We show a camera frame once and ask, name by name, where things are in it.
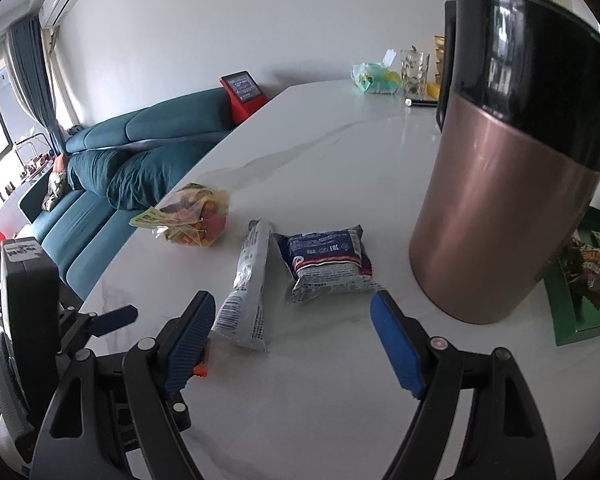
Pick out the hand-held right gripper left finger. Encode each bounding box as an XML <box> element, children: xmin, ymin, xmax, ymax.
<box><xmin>30</xmin><ymin>290</ymin><xmax>216</xmax><ymax>480</ymax></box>

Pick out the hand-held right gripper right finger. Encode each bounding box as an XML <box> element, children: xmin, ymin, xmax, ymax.
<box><xmin>370</xmin><ymin>290</ymin><xmax>566</xmax><ymax>480</ymax></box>

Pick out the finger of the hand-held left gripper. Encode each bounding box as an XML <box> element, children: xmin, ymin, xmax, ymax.
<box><xmin>100</xmin><ymin>360</ymin><xmax>195</xmax><ymax>461</ymax></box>
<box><xmin>60</xmin><ymin>306</ymin><xmax>140</xmax><ymax>356</ymax></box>

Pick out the small red snack packet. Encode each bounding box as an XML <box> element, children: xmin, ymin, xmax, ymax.
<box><xmin>192</xmin><ymin>337</ymin><xmax>212</xmax><ymax>378</ymax></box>

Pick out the navy and white snack packet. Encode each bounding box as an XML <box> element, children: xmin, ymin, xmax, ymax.
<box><xmin>272</xmin><ymin>225</ymin><xmax>386</xmax><ymax>303</ymax></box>

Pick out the clear bag of orange snacks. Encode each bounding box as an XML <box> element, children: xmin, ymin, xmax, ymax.
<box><xmin>129</xmin><ymin>182</ymin><xmax>229</xmax><ymax>248</ymax></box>

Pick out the green tray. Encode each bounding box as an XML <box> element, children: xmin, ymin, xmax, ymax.
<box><xmin>542</xmin><ymin>206</ymin><xmax>600</xmax><ymax>347</ymax></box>

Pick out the brown snack packet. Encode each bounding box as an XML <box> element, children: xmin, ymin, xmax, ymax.
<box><xmin>560</xmin><ymin>235</ymin><xmax>600</xmax><ymax>311</ymax></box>

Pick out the teal sofa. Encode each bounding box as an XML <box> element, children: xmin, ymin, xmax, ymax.
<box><xmin>17</xmin><ymin>87</ymin><xmax>236</xmax><ymax>301</ymax></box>

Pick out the floral cushion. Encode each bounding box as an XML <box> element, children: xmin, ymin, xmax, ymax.
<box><xmin>41</xmin><ymin>170</ymin><xmax>70</xmax><ymax>211</ymax></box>

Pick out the teal pillow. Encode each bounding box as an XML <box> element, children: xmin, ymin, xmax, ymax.
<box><xmin>106</xmin><ymin>147</ymin><xmax>216</xmax><ymax>211</ymax></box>
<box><xmin>65</xmin><ymin>149</ymin><xmax>131</xmax><ymax>193</ymax></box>

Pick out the copper and black kettle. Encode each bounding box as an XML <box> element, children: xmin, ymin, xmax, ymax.
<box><xmin>409</xmin><ymin>0</ymin><xmax>600</xmax><ymax>325</ymax></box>

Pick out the blue curtain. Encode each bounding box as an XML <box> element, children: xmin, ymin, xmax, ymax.
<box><xmin>7</xmin><ymin>15</ymin><xmax>68</xmax><ymax>156</ymax></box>

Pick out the red device with screen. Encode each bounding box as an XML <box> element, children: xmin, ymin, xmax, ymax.
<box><xmin>220</xmin><ymin>71</ymin><xmax>268</xmax><ymax>126</ymax></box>

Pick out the green wet wipes pack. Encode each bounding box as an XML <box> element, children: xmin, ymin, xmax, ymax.
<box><xmin>350</xmin><ymin>50</ymin><xmax>401</xmax><ymax>96</ymax></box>

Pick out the glass mug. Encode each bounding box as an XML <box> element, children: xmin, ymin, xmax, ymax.
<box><xmin>400</xmin><ymin>47</ymin><xmax>431</xmax><ymax>101</ymax></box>

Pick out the stack of gold bowls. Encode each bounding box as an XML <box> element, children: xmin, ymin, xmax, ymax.
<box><xmin>434</xmin><ymin>35</ymin><xmax>447</xmax><ymax>83</ymax></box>

